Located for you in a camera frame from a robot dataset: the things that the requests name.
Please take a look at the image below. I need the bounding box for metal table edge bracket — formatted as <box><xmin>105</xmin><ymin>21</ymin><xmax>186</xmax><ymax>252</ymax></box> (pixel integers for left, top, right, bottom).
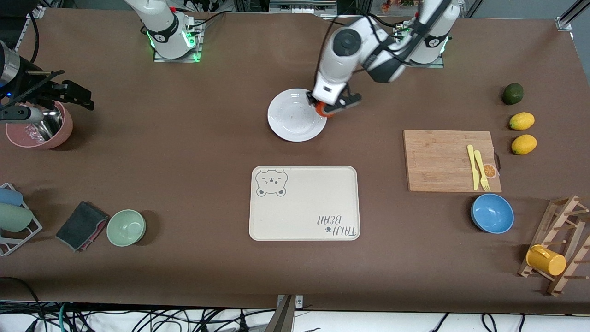
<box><xmin>265</xmin><ymin>294</ymin><xmax>304</xmax><ymax>332</ymax></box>

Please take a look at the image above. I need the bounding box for blue cup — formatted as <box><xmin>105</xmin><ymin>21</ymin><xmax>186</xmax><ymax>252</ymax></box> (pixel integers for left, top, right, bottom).
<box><xmin>0</xmin><ymin>187</ymin><xmax>24</xmax><ymax>207</ymax></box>

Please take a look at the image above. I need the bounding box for white wire rack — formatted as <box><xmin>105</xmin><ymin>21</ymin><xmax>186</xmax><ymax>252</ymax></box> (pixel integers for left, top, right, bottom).
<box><xmin>0</xmin><ymin>182</ymin><xmax>43</xmax><ymax>256</ymax></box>

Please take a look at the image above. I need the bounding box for white round plate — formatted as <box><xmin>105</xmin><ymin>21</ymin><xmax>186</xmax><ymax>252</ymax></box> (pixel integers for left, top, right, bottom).
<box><xmin>267</xmin><ymin>88</ymin><xmax>328</xmax><ymax>142</ymax></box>

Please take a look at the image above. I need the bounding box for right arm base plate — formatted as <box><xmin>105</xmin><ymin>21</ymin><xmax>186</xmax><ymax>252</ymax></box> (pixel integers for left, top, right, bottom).
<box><xmin>153</xmin><ymin>21</ymin><xmax>203</xmax><ymax>63</ymax></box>

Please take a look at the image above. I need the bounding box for yellow mug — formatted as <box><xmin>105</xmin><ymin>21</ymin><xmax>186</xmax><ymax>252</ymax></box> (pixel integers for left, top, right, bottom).
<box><xmin>526</xmin><ymin>244</ymin><xmax>567</xmax><ymax>276</ymax></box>

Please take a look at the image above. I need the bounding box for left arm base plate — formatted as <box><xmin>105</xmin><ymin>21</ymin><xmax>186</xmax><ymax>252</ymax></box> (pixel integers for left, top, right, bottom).
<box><xmin>395</xmin><ymin>23</ymin><xmax>445</xmax><ymax>69</ymax></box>

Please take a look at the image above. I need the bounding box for aluminium corner profile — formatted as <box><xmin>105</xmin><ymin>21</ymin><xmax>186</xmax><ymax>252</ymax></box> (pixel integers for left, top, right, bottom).
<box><xmin>555</xmin><ymin>0</ymin><xmax>590</xmax><ymax>32</ymax></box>

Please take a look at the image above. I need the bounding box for metal scoop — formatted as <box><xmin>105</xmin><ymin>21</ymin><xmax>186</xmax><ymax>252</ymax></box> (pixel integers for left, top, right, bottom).
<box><xmin>28</xmin><ymin>107</ymin><xmax>64</xmax><ymax>141</ymax></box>

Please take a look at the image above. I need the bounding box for wooden mug rack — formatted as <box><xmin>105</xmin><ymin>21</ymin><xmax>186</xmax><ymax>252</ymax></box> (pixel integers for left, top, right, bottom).
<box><xmin>518</xmin><ymin>195</ymin><xmax>590</xmax><ymax>296</ymax></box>

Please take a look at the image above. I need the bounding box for yellow plastic knife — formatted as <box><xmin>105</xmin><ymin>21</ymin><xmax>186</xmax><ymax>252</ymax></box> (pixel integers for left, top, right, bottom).
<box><xmin>467</xmin><ymin>144</ymin><xmax>480</xmax><ymax>191</ymax></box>

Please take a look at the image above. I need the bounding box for pale green bowl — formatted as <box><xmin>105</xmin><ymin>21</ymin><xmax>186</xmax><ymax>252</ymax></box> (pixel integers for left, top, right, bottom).
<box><xmin>106</xmin><ymin>209</ymin><xmax>147</xmax><ymax>247</ymax></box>

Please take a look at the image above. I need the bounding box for pale green cup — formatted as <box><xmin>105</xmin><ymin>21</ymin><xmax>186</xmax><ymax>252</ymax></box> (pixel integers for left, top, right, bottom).
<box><xmin>0</xmin><ymin>203</ymin><xmax>34</xmax><ymax>232</ymax></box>

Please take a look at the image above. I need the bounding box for pink folded cloth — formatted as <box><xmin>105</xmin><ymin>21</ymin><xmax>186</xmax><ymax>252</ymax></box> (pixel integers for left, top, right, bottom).
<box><xmin>76</xmin><ymin>213</ymin><xmax>110</xmax><ymax>252</ymax></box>

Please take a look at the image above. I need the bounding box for wooden cutting board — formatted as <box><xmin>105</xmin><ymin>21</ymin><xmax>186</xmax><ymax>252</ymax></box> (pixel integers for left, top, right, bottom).
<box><xmin>403</xmin><ymin>130</ymin><xmax>502</xmax><ymax>193</ymax></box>

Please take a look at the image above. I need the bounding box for beige tray with bear print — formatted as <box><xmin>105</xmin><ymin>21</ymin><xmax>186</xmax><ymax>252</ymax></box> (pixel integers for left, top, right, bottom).
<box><xmin>249</xmin><ymin>166</ymin><xmax>360</xmax><ymax>241</ymax></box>

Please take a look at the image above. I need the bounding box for yellow plastic fork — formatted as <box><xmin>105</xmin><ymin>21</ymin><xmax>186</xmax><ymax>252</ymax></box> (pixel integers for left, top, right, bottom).
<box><xmin>474</xmin><ymin>150</ymin><xmax>491</xmax><ymax>192</ymax></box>

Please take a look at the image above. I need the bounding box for dark green lime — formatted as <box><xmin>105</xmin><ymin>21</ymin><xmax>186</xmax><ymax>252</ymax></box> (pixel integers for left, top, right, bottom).
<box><xmin>502</xmin><ymin>83</ymin><xmax>524</xmax><ymax>105</ymax></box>

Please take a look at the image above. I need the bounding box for pink bowl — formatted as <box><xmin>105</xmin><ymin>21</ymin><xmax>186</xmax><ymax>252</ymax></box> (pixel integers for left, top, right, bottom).
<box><xmin>6</xmin><ymin>102</ymin><xmax>73</xmax><ymax>150</ymax></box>

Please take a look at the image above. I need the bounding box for blue bowl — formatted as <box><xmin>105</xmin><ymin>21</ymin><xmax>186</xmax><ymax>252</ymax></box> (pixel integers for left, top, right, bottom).
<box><xmin>471</xmin><ymin>193</ymin><xmax>514</xmax><ymax>234</ymax></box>

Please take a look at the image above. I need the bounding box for dark grey folded cloth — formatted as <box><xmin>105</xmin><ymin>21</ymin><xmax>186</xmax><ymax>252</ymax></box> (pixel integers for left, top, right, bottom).
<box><xmin>55</xmin><ymin>201</ymin><xmax>110</xmax><ymax>249</ymax></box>

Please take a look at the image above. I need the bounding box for yellow lemon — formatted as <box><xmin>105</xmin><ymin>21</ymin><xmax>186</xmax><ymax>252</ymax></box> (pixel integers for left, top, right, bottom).
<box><xmin>509</xmin><ymin>112</ymin><xmax>535</xmax><ymax>130</ymax></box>
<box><xmin>511</xmin><ymin>134</ymin><xmax>537</xmax><ymax>155</ymax></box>

